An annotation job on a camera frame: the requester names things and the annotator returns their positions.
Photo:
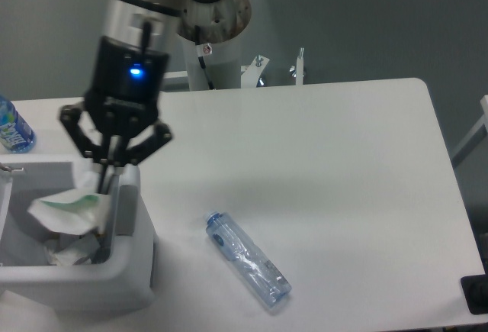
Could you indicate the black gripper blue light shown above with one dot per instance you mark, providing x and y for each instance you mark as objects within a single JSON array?
[{"x": 121, "y": 101}]

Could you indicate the white paper wrapper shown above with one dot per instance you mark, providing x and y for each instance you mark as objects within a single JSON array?
[{"x": 75, "y": 211}]

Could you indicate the clear plastic bottle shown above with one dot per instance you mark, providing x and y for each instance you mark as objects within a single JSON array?
[{"x": 253, "y": 266}]

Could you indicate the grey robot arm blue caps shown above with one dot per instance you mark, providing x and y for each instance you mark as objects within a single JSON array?
[{"x": 145, "y": 24}]

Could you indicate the white paper trash in can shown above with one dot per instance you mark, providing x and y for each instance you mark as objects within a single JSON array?
[{"x": 68, "y": 250}]

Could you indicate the white plastic trash can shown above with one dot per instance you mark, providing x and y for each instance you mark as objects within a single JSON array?
[{"x": 121, "y": 276}]

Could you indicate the blue labelled water bottle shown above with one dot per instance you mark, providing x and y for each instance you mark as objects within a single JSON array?
[{"x": 17, "y": 136}]

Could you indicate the black object at table edge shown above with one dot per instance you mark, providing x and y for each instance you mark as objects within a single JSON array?
[{"x": 475, "y": 293}]

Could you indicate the white table frame bracket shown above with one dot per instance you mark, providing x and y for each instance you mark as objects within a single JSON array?
[{"x": 251, "y": 75}]

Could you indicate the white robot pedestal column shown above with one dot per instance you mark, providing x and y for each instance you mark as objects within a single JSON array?
[{"x": 211, "y": 37}]

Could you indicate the white frame at right edge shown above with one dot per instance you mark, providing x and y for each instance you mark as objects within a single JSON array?
[{"x": 472, "y": 138}]

